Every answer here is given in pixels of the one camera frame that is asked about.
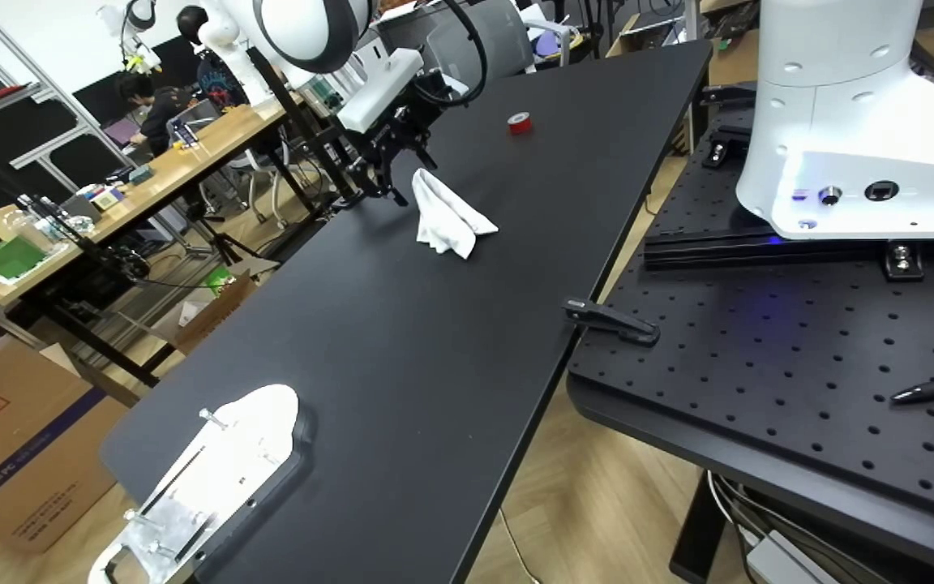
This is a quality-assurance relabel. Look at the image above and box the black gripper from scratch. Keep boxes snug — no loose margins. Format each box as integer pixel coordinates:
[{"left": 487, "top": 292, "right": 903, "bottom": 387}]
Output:
[{"left": 352, "top": 89, "right": 445, "bottom": 210}]

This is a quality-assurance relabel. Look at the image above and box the white cloth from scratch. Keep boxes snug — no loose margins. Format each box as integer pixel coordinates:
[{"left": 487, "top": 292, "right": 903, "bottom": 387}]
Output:
[{"left": 410, "top": 165, "right": 502, "bottom": 263}]

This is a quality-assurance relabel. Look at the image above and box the red tape roll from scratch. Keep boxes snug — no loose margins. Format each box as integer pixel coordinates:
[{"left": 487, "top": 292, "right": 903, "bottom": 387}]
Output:
[{"left": 502, "top": 106, "right": 537, "bottom": 138}]

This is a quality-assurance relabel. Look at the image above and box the grey office chair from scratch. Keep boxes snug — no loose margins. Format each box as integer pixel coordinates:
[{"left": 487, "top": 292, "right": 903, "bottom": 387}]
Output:
[{"left": 428, "top": 0, "right": 535, "bottom": 93}]

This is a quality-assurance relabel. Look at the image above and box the long wooden desk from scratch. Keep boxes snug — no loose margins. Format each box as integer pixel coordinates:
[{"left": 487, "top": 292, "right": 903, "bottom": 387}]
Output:
[{"left": 0, "top": 82, "right": 323, "bottom": 310}]

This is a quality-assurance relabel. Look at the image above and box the small cardboard box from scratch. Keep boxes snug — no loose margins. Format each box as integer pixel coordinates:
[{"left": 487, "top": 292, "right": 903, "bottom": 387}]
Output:
[{"left": 171, "top": 271, "right": 262, "bottom": 352}]

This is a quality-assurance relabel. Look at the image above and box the green board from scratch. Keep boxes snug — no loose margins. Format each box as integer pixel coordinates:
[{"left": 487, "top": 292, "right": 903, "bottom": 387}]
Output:
[{"left": 0, "top": 234, "right": 53, "bottom": 286}]

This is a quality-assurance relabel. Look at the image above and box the black perforated breadboard table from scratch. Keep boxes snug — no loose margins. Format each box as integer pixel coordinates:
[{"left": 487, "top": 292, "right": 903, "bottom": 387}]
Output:
[{"left": 565, "top": 101, "right": 934, "bottom": 580}]

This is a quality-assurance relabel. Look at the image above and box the large cardboard box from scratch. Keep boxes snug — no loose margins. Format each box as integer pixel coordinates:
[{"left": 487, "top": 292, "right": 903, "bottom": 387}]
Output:
[{"left": 0, "top": 335, "right": 136, "bottom": 559}]

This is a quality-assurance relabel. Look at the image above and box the metal bolt clamp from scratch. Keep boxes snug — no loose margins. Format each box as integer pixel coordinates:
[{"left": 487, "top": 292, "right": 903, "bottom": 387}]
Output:
[{"left": 881, "top": 242, "right": 926, "bottom": 286}]

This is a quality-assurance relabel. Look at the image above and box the white power adapter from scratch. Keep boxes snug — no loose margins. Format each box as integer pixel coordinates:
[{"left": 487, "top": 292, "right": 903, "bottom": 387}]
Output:
[{"left": 744, "top": 525, "right": 840, "bottom": 584}]

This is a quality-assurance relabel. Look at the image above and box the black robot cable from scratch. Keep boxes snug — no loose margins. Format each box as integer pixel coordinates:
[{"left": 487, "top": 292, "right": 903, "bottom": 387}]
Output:
[{"left": 421, "top": 0, "right": 493, "bottom": 111}]

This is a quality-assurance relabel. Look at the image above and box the black clamp handle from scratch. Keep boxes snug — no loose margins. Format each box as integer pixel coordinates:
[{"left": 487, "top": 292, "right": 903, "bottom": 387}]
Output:
[{"left": 565, "top": 296, "right": 666, "bottom": 349}]

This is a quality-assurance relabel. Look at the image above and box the black mounting rail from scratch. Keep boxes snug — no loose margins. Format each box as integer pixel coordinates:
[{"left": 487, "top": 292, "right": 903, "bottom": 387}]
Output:
[{"left": 642, "top": 226, "right": 934, "bottom": 275}]

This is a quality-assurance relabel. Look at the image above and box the aluminium frame rack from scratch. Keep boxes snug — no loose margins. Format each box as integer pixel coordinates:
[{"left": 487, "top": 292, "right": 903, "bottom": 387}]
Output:
[{"left": 0, "top": 5, "right": 130, "bottom": 215}]

